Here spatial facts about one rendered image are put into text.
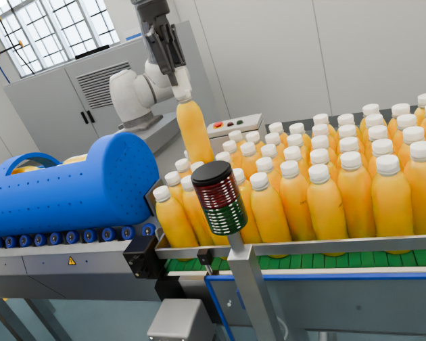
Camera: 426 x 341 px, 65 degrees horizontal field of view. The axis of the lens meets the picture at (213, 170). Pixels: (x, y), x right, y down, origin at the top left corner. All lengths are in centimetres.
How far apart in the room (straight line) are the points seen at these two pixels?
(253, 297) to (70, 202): 62
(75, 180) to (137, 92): 74
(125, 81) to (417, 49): 255
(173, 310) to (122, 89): 106
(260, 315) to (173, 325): 27
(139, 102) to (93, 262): 79
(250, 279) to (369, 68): 304
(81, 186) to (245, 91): 302
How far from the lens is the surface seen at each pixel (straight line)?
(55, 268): 132
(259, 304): 63
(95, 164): 96
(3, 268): 154
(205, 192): 48
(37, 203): 113
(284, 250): 77
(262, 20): 358
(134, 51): 276
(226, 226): 50
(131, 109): 164
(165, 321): 88
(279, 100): 373
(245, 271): 58
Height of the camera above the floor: 146
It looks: 24 degrees down
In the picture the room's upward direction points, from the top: 20 degrees counter-clockwise
